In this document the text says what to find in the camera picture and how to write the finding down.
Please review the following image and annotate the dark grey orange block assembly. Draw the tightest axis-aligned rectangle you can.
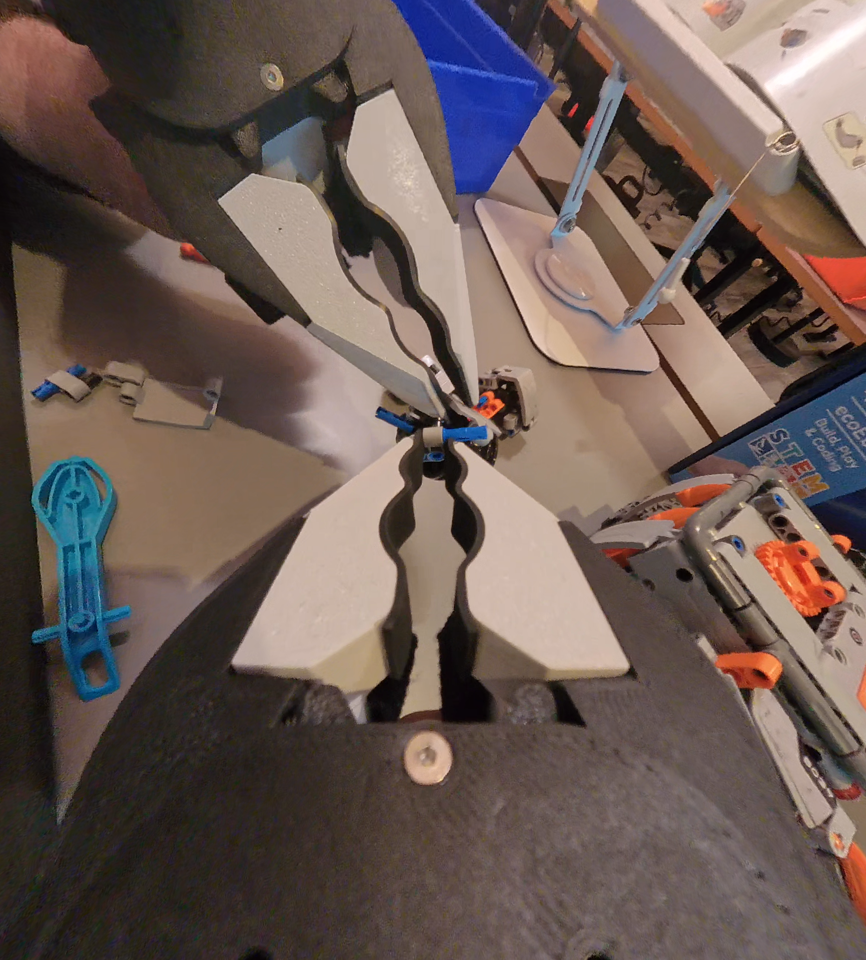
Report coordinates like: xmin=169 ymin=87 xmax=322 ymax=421
xmin=479 ymin=364 xmax=535 ymax=438

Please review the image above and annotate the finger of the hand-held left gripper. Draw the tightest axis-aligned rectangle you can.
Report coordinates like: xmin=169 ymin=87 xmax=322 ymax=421
xmin=218 ymin=170 xmax=445 ymax=416
xmin=343 ymin=87 xmax=483 ymax=409

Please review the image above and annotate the orange object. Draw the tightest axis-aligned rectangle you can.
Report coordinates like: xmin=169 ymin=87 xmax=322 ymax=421
xmin=807 ymin=247 xmax=866 ymax=317

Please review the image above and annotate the blue plastic separator tool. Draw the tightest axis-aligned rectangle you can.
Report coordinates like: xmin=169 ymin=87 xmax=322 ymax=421
xmin=30 ymin=455 xmax=135 ymax=702

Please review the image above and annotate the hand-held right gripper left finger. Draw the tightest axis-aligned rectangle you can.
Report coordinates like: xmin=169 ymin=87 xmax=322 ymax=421
xmin=233 ymin=442 xmax=421 ymax=687

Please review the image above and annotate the person's left hand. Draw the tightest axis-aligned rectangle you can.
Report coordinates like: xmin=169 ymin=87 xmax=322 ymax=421
xmin=0 ymin=14 xmax=179 ymax=234

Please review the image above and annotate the blue robot kit box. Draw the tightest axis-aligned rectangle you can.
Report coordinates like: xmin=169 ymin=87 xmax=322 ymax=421
xmin=665 ymin=322 xmax=866 ymax=518

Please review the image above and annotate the grey curved panel piece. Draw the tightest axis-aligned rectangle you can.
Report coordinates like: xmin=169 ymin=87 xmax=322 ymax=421
xmin=105 ymin=361 xmax=228 ymax=431

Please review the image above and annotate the small grey blue pin connector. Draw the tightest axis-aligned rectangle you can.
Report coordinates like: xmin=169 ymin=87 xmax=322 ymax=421
xmin=33 ymin=362 xmax=105 ymax=403

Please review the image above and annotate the grey orange tracked toy robot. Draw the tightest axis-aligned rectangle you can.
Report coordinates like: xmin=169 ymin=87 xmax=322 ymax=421
xmin=590 ymin=465 xmax=866 ymax=937

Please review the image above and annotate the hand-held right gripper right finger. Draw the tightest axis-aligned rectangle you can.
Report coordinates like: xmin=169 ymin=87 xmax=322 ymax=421
xmin=445 ymin=442 xmax=629 ymax=687

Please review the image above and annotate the blue plastic storage bin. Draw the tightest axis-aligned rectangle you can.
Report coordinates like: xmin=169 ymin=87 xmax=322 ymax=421
xmin=392 ymin=0 xmax=556 ymax=155

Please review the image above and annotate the white desk stand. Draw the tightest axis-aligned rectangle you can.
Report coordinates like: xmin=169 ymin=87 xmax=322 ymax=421
xmin=474 ymin=56 xmax=798 ymax=373

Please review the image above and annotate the black wheel hub assembly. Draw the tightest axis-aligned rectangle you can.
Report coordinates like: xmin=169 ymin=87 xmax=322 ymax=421
xmin=377 ymin=387 xmax=497 ymax=478

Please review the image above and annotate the white instruction sheet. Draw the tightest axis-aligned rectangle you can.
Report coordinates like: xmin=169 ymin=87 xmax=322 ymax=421
xmin=659 ymin=0 xmax=866 ymax=279

